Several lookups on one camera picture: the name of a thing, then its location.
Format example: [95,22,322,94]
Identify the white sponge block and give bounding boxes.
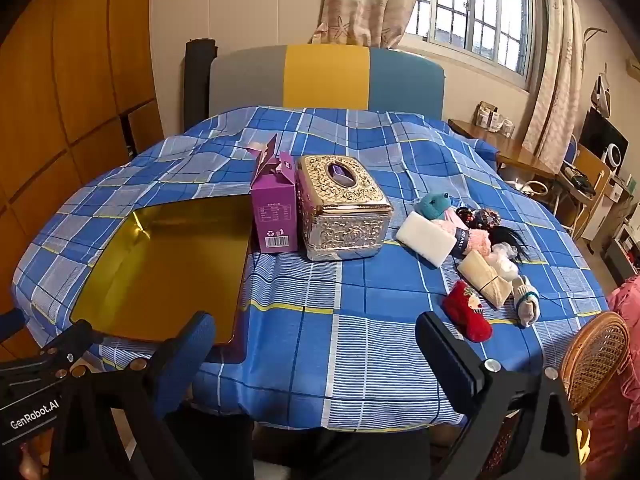
[396,211,454,268]

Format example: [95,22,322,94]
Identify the grey yellow blue headboard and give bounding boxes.
[210,44,447,122]

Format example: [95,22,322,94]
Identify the beige printed curtain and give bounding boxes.
[521,0,585,172]
[309,0,427,52]

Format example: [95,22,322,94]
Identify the cluster of small packets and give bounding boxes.
[474,101,517,139]

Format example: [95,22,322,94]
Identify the yellow wooden chair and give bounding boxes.
[562,144,612,242]

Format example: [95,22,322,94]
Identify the gold metal tin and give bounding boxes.
[70,195,257,350]

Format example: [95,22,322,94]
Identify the pink towel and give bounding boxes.
[442,217,494,262]

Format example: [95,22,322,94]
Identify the black monitor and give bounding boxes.
[580,107,630,167]

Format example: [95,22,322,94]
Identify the ornate silver tissue box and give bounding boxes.
[295,154,395,262]

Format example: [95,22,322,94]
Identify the wooden wardrobe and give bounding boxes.
[0,0,167,361]

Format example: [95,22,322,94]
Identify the person's left hand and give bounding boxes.
[19,446,52,480]

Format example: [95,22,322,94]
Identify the purple carton box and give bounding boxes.
[247,133,300,255]

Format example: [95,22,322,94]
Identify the wooden side desk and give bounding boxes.
[447,119,560,182]

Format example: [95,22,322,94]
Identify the small white fan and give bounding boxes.
[602,142,627,167]

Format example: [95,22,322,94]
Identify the pink floral cloth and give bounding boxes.
[582,274,640,480]

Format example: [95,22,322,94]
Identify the white framed window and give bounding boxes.
[400,0,540,92]

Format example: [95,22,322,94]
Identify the red plush sock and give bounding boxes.
[442,280,494,344]

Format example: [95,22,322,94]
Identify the beige cloth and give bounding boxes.
[457,250,514,309]

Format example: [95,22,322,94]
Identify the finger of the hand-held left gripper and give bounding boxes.
[0,308,27,345]
[42,319,108,378]

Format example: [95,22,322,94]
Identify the blue plaid tablecloth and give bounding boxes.
[11,105,611,432]

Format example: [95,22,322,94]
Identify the clear plastic bag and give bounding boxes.
[487,242,522,282]

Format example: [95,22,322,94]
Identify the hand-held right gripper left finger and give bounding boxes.
[65,310,217,480]

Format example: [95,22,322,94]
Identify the white cable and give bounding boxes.
[514,179,552,197]

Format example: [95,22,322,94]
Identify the white teal striped sock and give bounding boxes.
[510,275,542,329]

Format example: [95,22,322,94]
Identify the black hair piece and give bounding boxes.
[487,225,534,264]

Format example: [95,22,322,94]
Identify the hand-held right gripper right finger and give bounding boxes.
[415,311,582,480]

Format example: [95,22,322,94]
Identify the teal plush toy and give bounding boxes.
[417,191,466,231]

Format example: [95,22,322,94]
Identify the black beaded hair ties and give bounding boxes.
[452,206,501,232]

